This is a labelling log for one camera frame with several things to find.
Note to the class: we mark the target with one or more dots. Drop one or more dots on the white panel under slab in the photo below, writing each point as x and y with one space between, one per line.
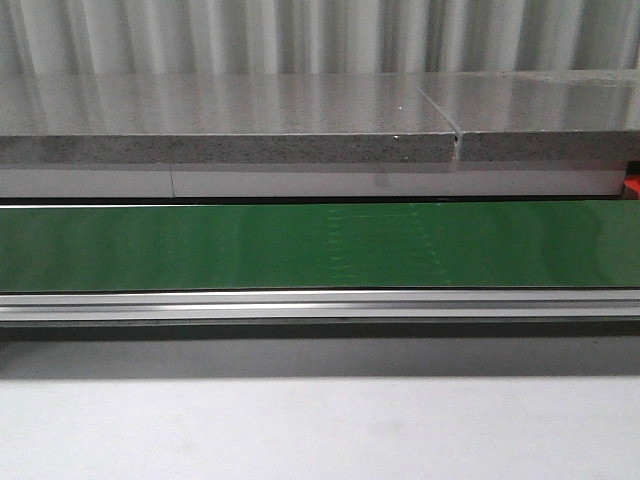
270 181

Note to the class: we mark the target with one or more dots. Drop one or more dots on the grey stone slab left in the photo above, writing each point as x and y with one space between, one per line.
208 119

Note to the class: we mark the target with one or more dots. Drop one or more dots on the grey stone slab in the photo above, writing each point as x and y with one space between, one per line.
208 119
571 116

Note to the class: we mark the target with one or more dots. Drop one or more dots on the grey stone slab right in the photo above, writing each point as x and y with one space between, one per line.
571 116

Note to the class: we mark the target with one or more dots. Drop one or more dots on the green conveyor belt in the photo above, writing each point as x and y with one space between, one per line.
584 243

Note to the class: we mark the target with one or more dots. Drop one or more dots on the red object at edge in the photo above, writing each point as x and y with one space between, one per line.
631 189

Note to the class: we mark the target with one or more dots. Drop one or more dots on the grey pleated curtain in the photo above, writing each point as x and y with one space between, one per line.
277 37

